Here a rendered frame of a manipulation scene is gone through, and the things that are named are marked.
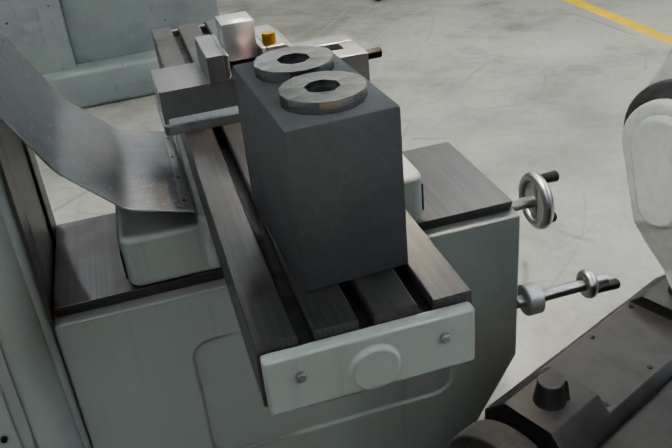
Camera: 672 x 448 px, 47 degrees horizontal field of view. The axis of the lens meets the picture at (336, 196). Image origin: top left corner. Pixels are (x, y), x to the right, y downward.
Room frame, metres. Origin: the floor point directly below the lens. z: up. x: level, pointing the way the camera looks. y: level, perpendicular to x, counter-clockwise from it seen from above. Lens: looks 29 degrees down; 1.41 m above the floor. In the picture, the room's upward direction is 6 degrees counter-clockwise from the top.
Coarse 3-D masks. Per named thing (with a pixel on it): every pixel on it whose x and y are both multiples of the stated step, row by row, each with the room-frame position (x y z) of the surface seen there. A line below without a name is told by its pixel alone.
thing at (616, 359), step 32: (608, 320) 0.98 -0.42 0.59; (640, 320) 0.98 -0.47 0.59; (576, 352) 0.91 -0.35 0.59; (608, 352) 0.91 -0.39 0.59; (640, 352) 0.90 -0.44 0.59; (544, 384) 0.79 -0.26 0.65; (576, 384) 0.82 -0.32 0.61; (608, 384) 0.84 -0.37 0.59; (640, 384) 0.83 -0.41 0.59; (512, 416) 0.79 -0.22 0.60; (544, 416) 0.77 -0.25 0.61; (576, 416) 0.77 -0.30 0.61; (608, 416) 0.78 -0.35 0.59; (640, 416) 0.79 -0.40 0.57
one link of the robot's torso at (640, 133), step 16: (640, 112) 0.82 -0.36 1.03; (656, 112) 0.80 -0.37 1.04; (624, 128) 0.83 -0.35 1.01; (640, 128) 0.81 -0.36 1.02; (656, 128) 0.79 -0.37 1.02; (624, 144) 0.83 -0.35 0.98; (640, 144) 0.80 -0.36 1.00; (656, 144) 0.79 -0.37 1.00; (640, 160) 0.80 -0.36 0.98; (656, 160) 0.79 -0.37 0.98; (640, 176) 0.80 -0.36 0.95; (656, 176) 0.79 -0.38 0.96; (640, 192) 0.80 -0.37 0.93; (656, 192) 0.78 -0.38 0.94; (640, 208) 0.80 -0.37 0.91; (656, 208) 0.78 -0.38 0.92; (640, 224) 0.81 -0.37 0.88; (656, 224) 0.78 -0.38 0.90; (656, 240) 0.80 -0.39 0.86; (656, 256) 0.81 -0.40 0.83
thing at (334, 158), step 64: (256, 64) 0.82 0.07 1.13; (320, 64) 0.80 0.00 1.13; (256, 128) 0.78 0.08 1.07; (320, 128) 0.67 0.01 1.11; (384, 128) 0.69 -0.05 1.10; (256, 192) 0.84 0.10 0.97; (320, 192) 0.67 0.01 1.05; (384, 192) 0.69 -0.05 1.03; (320, 256) 0.67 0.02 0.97; (384, 256) 0.69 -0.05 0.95
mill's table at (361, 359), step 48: (192, 48) 1.57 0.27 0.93; (192, 144) 1.08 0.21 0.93; (240, 144) 1.06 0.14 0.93; (240, 192) 0.95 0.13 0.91; (240, 240) 0.78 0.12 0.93; (240, 288) 0.68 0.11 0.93; (288, 288) 0.71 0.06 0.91; (336, 288) 0.67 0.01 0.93; (384, 288) 0.66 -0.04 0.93; (432, 288) 0.65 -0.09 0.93; (288, 336) 0.59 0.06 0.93; (336, 336) 0.60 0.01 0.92; (384, 336) 0.60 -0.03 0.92; (432, 336) 0.61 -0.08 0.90; (288, 384) 0.57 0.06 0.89; (336, 384) 0.59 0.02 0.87; (384, 384) 0.59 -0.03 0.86
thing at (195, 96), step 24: (216, 48) 1.19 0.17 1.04; (336, 48) 1.29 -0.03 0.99; (360, 48) 1.24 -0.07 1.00; (168, 72) 1.22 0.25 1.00; (192, 72) 1.21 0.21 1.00; (216, 72) 1.15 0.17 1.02; (360, 72) 1.22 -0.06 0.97; (168, 96) 1.13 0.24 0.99; (192, 96) 1.14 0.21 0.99; (216, 96) 1.15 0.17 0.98; (168, 120) 1.13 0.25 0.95; (192, 120) 1.13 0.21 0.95; (216, 120) 1.14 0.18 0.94
